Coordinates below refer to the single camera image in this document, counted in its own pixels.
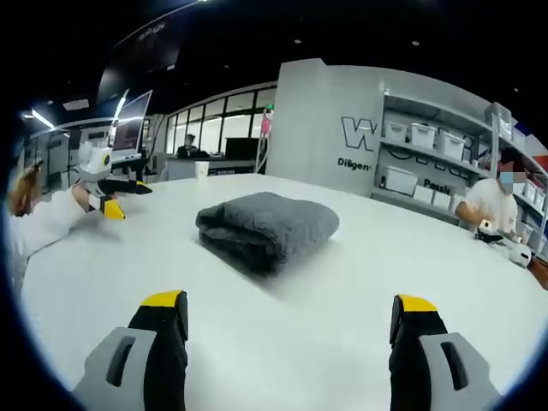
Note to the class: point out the grey towel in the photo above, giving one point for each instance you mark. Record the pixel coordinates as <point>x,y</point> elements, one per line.
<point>274,222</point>

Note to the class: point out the large tilted display screen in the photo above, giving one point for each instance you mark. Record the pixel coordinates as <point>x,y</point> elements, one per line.
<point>130,128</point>

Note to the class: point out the person's brown hair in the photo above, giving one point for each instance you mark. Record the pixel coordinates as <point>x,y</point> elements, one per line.
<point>23,192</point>

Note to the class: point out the white paper cup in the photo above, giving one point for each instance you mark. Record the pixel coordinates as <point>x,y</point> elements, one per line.
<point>201,170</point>

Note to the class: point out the grey reception counter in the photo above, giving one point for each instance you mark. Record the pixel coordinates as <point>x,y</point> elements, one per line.
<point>214,168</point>

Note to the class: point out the black computer monitor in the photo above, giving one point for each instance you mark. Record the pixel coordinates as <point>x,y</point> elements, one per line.
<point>242,148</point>

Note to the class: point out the black hanging ceiling panel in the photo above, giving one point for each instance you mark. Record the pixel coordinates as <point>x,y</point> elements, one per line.
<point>137,51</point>

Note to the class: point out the brown object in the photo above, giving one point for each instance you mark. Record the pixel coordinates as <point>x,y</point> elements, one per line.
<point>540,272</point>

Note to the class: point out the pink object on white stand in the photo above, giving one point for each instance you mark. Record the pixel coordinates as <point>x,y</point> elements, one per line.
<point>266,124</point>

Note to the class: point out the grey shelf unit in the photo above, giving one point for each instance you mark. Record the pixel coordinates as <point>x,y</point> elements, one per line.
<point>471,169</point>

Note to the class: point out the group of white storage boxes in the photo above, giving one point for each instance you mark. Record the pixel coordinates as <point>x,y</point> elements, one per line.
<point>449,145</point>

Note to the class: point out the glass window wall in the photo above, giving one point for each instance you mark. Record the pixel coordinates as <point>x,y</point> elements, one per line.
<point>214,124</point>

